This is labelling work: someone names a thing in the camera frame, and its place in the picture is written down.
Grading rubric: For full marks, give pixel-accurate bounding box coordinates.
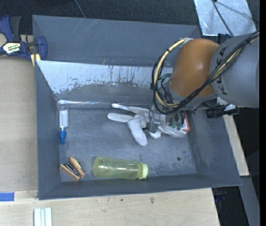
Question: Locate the black cylinder on white bracket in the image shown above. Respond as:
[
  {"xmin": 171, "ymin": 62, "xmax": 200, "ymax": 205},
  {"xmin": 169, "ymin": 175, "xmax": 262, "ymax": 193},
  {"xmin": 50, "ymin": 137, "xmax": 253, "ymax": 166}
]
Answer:
[{"xmin": 205, "ymin": 103, "xmax": 239, "ymax": 120}]

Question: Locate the brown toy sandwich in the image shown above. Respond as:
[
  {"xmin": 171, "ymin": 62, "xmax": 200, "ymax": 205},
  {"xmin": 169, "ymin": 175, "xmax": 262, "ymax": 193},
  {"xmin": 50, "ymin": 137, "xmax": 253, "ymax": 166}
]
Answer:
[{"xmin": 59, "ymin": 156, "xmax": 85, "ymax": 182}]

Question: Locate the yellow plastic bottle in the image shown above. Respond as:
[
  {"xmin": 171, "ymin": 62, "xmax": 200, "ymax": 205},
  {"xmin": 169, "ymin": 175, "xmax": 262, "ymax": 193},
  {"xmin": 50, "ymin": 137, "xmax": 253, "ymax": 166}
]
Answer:
[{"xmin": 92, "ymin": 155, "xmax": 149, "ymax": 181}]

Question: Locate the white glove with orange cuff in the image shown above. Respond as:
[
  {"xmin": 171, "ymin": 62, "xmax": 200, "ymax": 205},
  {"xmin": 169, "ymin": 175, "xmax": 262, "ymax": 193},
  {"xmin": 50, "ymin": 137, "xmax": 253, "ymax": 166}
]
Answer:
[{"xmin": 107, "ymin": 103, "xmax": 191, "ymax": 147}]

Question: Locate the clear bottle with blue cap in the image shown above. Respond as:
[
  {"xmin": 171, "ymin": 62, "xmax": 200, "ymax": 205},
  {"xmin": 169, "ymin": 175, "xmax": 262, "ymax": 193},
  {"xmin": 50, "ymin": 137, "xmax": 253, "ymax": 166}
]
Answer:
[{"xmin": 58, "ymin": 105, "xmax": 69, "ymax": 145}]

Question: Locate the grey metal bin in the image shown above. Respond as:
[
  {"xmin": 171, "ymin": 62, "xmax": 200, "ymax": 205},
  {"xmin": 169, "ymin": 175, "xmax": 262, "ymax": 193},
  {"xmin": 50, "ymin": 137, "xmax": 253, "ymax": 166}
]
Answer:
[{"xmin": 32, "ymin": 15, "xmax": 242, "ymax": 201}]

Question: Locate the pale wood flat board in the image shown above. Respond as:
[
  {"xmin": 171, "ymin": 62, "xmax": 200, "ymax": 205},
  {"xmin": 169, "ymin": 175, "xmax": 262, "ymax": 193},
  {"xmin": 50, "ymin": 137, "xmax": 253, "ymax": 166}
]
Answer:
[{"xmin": 0, "ymin": 57, "xmax": 39, "ymax": 193}]

